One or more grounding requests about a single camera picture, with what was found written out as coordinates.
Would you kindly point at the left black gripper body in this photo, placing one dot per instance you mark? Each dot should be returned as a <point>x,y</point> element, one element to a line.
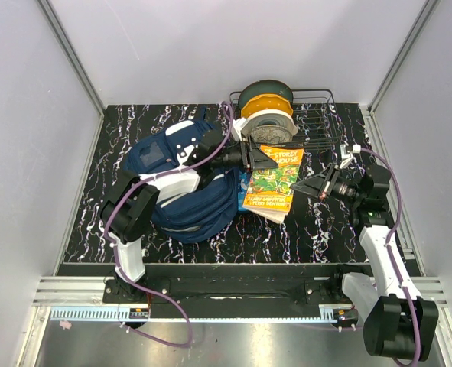
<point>233,157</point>

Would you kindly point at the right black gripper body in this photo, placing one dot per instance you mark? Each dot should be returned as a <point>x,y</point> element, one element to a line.
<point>345,189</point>

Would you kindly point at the orange yellow paperback book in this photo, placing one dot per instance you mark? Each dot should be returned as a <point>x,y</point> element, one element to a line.
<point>269,193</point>

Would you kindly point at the navy blue student backpack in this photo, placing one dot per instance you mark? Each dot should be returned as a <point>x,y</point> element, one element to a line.
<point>192,206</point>

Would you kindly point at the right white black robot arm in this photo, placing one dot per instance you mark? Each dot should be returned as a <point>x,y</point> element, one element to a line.
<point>398,323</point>

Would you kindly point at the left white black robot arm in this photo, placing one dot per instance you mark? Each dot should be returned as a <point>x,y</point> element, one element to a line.
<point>127,209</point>

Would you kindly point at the blue dinosaur pencil case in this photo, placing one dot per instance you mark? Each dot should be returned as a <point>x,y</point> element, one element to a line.
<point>243,185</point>

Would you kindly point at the patterned beige plate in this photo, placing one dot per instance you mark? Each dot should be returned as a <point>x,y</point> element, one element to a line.
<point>271,135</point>

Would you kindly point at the orange yellow plate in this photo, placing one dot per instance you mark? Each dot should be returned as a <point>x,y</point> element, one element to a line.
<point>266,101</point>

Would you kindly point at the dark green plate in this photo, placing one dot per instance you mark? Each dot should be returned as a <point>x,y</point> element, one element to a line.
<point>257,88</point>

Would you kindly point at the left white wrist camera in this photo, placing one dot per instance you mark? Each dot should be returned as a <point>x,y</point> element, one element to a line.
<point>237,127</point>

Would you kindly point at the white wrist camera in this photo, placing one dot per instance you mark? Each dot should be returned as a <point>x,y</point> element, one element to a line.
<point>237,127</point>
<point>347,153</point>

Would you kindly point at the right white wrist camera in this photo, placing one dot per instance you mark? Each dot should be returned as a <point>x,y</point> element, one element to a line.
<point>347,153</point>

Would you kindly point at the black wire dish rack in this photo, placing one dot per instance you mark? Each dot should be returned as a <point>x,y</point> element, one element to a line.
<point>313,114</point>

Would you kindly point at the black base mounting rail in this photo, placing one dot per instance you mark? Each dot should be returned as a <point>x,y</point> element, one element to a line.
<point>219,292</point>

